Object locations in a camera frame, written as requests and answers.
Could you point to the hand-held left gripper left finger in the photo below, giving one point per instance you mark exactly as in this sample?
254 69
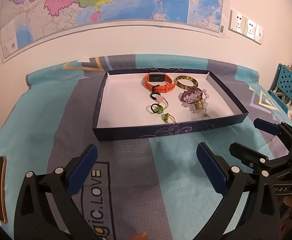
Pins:
84 166

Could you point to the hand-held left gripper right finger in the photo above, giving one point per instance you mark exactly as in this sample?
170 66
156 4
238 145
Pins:
211 163

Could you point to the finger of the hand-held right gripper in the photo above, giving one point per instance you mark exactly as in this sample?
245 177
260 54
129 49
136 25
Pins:
266 125
246 156

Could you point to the dark blue shallow box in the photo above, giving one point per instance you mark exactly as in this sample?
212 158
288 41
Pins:
123 100

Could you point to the tortoiseshell bangle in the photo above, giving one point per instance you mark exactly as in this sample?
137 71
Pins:
179 84

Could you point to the orange smartwatch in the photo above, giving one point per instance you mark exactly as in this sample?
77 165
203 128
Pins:
156 77

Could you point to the person's left hand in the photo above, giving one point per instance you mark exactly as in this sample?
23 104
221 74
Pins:
139 237

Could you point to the turquoise perforated plastic basket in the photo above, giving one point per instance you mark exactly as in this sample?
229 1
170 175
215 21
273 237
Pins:
287 80

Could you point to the white wall socket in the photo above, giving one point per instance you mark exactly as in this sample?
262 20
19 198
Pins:
236 21
259 35
250 28

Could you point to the colourful wall map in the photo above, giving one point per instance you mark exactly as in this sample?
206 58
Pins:
110 0

